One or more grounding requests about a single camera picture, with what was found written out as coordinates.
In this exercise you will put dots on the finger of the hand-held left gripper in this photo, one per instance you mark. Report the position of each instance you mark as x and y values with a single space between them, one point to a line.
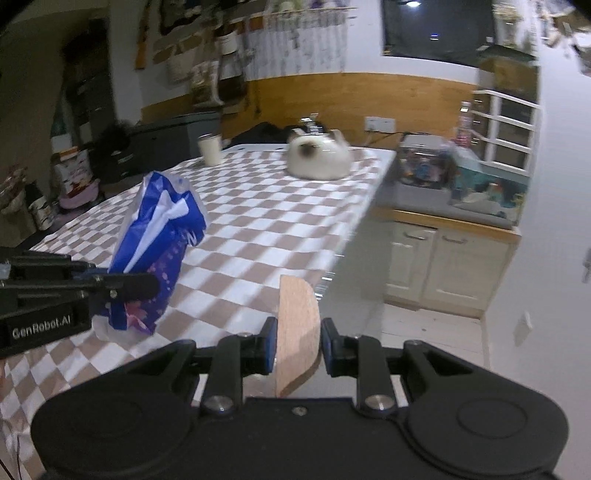
134 286
46 264

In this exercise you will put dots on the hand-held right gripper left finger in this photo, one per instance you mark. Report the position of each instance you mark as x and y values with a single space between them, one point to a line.
270 345

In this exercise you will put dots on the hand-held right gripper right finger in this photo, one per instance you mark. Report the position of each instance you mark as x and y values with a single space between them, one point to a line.
327 346

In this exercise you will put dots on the blue and white plastic bag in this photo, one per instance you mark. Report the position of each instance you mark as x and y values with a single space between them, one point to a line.
157 230

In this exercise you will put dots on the brown checkered tablecloth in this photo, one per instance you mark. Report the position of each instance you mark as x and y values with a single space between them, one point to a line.
258 221

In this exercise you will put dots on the cream kitchen cabinet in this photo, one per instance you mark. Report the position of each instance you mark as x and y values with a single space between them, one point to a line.
443 263

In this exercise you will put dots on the grey storage box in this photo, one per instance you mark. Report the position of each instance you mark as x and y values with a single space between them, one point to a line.
171 138

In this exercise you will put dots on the white cup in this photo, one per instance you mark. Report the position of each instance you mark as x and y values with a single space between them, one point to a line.
210 150

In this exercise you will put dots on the cat-shaped ceramic bowl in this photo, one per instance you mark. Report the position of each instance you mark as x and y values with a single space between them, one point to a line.
318 159

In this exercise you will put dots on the clear plastic container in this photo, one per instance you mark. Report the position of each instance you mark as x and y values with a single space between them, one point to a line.
422 164

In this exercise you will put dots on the beige hanging bag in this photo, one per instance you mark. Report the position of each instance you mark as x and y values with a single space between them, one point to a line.
205 83

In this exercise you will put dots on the small grey figurine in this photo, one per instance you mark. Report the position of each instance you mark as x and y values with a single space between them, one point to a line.
309 123

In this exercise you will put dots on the teal-rimmed glass tank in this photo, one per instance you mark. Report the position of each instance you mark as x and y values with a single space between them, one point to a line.
489 189

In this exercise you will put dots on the black and white hanging bag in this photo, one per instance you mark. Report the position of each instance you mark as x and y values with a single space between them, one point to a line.
231 74

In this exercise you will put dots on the pink drink bottle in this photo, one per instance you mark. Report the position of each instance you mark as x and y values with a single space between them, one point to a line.
464 124

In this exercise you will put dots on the white drawer organizer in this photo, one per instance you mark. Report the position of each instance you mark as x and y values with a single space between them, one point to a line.
505 129

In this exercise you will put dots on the glass fish tank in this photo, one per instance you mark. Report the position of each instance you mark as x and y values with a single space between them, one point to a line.
510 76

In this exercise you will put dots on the dark window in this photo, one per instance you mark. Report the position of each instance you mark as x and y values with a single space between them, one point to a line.
438 32

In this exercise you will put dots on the white wall outlet plate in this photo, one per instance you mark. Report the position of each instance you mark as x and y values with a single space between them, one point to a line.
522 330

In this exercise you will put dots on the white wall socket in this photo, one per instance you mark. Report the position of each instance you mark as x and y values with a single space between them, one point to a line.
380 124

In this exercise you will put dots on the white macrame wall hanging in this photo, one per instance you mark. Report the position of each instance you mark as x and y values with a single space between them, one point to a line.
300 39

